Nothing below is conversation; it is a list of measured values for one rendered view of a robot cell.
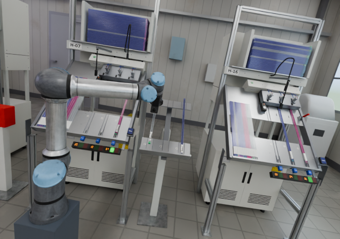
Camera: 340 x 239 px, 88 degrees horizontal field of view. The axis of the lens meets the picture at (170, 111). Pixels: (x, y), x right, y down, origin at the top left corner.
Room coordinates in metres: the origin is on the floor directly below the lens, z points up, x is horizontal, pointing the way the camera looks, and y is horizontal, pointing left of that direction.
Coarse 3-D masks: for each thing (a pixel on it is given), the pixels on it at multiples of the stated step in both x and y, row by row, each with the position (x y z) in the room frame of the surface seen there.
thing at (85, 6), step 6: (84, 6) 1.60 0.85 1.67; (90, 6) 1.70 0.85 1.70; (84, 12) 1.61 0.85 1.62; (84, 18) 1.61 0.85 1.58; (84, 24) 1.61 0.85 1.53; (150, 24) 1.61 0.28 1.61; (84, 30) 1.62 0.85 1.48; (150, 30) 1.61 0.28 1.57; (84, 36) 1.62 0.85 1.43; (150, 36) 1.62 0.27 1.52; (72, 42) 1.64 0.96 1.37; (78, 42) 1.64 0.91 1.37; (84, 42) 1.62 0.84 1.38; (90, 42) 1.61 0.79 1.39; (150, 42) 1.62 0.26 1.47; (72, 48) 1.64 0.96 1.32; (78, 48) 1.64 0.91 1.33; (120, 48) 1.62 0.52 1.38; (150, 48) 1.64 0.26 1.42; (30, 120) 1.21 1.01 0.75; (30, 132) 1.20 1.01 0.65; (132, 156) 1.18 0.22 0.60; (132, 168) 1.47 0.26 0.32; (132, 174) 1.37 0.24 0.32; (24, 210) 1.14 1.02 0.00; (126, 216) 1.24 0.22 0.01; (120, 222) 1.17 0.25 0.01
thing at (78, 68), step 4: (72, 64) 1.63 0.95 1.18; (76, 64) 1.63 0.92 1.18; (80, 64) 1.64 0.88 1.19; (84, 64) 1.65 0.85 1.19; (88, 64) 1.65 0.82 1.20; (72, 68) 1.59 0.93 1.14; (76, 68) 1.60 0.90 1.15; (80, 68) 1.61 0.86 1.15; (84, 68) 1.61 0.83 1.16; (88, 68) 1.62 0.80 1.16; (92, 68) 1.63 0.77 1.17; (100, 68) 1.64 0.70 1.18; (68, 72) 1.56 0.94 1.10; (72, 72) 1.56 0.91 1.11; (76, 72) 1.57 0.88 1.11; (80, 72) 1.57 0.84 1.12; (84, 72) 1.58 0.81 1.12; (88, 72) 1.59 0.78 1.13; (92, 72) 1.59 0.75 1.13; (76, 76) 1.54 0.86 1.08; (80, 76) 1.54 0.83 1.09; (84, 76) 1.55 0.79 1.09; (88, 76) 1.55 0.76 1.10; (92, 76) 1.56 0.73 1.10; (96, 76) 1.57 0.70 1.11; (108, 80) 1.55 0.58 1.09; (112, 80) 1.56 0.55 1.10; (140, 80) 1.60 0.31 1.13; (136, 100) 1.45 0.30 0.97
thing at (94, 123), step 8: (80, 112) 1.30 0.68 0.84; (88, 112) 1.31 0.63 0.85; (80, 120) 1.25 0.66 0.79; (88, 120) 1.26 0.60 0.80; (96, 120) 1.27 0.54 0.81; (104, 120) 1.27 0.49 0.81; (112, 120) 1.28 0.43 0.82; (128, 120) 1.30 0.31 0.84; (72, 128) 1.20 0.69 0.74; (80, 128) 1.20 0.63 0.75; (88, 128) 1.20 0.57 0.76; (96, 128) 1.22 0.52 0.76; (104, 128) 1.23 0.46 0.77; (112, 128) 1.24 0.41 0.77; (120, 128) 1.25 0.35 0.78; (112, 136) 1.19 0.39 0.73; (120, 136) 1.20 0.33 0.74
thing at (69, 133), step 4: (36, 128) 1.16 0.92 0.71; (40, 128) 1.15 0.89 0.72; (44, 128) 1.15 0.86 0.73; (68, 132) 1.15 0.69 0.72; (72, 132) 1.15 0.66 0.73; (76, 132) 1.16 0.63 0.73; (80, 132) 1.16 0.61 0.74; (76, 136) 1.20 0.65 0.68; (80, 136) 1.19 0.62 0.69; (88, 136) 1.17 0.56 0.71; (92, 136) 1.17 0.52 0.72; (96, 136) 1.16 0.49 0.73; (100, 136) 1.16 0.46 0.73; (104, 136) 1.16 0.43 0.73; (104, 140) 1.20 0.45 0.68; (108, 140) 1.19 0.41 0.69; (116, 140) 1.17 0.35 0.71; (120, 140) 1.17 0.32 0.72; (124, 140) 1.16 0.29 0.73
